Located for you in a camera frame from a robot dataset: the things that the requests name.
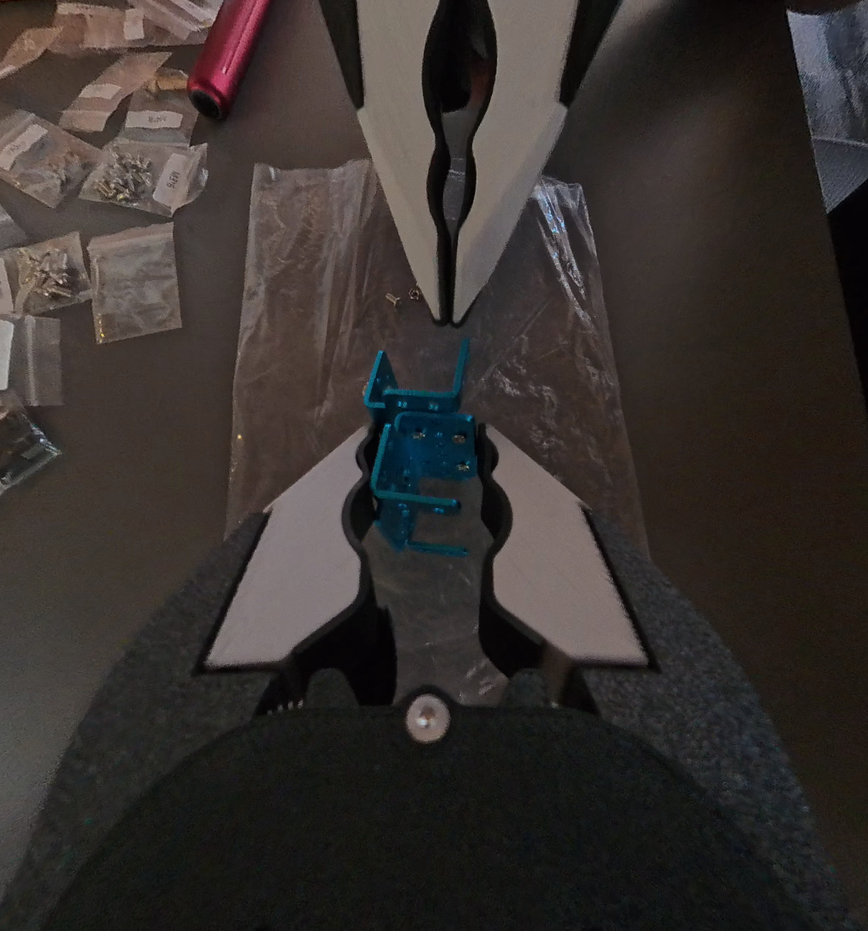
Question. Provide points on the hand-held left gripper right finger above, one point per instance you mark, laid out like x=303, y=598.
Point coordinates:
x=564, y=582

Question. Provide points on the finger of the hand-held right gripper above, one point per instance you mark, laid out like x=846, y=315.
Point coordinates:
x=521, y=109
x=394, y=109

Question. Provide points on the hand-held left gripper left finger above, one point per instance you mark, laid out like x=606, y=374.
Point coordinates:
x=295, y=582

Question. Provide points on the blue metal bracket assembly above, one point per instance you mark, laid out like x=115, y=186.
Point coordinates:
x=419, y=444

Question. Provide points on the dark grey desk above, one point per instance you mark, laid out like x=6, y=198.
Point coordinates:
x=732, y=327

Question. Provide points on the magenta metal cylinder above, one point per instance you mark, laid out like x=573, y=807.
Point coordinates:
x=223, y=65

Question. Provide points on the large clear plastic bag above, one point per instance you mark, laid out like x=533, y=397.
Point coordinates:
x=550, y=378

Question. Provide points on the pile of small screw bags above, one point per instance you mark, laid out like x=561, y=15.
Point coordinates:
x=128, y=276

